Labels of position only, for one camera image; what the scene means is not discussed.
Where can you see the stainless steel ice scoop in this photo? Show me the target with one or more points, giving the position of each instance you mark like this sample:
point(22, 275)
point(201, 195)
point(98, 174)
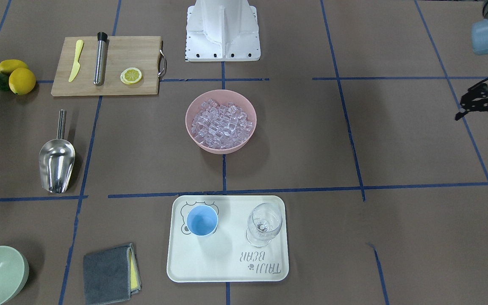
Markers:
point(56, 160)

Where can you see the pile of ice cubes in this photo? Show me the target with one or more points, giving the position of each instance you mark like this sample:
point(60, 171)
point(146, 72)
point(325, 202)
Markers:
point(220, 127)

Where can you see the blue cup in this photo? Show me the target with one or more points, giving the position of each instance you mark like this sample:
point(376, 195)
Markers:
point(202, 221)

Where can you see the clear wine glass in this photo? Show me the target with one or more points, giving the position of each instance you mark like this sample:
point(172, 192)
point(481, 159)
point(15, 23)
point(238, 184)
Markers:
point(264, 224)

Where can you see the pink bowl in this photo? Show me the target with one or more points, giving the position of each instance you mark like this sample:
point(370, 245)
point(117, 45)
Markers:
point(222, 96)

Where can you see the cream serving tray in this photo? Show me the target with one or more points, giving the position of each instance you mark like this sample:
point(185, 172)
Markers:
point(226, 255)

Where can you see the lemon slice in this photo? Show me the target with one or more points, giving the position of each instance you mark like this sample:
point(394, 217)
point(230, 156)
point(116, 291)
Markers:
point(131, 76)

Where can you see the steel muddler black tip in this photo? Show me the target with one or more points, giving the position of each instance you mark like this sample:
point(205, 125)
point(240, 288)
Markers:
point(101, 57)

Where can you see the wooden cutting board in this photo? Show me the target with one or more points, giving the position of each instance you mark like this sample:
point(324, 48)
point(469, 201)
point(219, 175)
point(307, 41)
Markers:
point(142, 52)

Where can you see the grey folded cloth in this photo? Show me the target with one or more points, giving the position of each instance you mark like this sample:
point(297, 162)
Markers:
point(111, 275)

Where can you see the yellow plastic knife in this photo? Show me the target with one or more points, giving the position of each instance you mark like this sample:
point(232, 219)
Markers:
point(76, 64)

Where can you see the yellow lemon round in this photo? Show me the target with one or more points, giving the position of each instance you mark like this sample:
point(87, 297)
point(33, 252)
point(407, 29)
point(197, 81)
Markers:
point(22, 81)

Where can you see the yellow lemon upper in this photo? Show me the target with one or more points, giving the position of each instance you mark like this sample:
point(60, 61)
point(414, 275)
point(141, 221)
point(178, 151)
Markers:
point(10, 65)

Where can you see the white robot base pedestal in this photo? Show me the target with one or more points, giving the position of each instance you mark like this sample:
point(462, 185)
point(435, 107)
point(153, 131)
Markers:
point(222, 30)

